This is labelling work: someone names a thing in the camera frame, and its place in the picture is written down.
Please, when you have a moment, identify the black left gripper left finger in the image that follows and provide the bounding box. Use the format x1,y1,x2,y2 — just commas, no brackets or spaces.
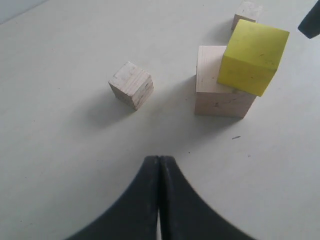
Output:
68,156,160,240

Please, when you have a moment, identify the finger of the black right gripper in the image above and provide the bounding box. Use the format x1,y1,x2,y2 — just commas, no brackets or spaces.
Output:
297,2,320,39

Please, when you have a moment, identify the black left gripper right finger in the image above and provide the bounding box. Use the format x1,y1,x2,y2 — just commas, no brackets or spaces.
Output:
158,156,253,240

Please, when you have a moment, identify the yellow cube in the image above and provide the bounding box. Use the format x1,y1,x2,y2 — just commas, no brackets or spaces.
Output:
217,19,290,97

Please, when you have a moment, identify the large pale wooden cube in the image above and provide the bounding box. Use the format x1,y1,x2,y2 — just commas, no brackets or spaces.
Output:
194,45,256,118

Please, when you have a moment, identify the medium plywood cube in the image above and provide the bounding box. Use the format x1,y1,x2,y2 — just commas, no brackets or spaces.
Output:
108,61,154,111

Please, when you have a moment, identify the small light wooden cube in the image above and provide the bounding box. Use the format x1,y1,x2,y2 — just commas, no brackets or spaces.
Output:
231,0,263,31

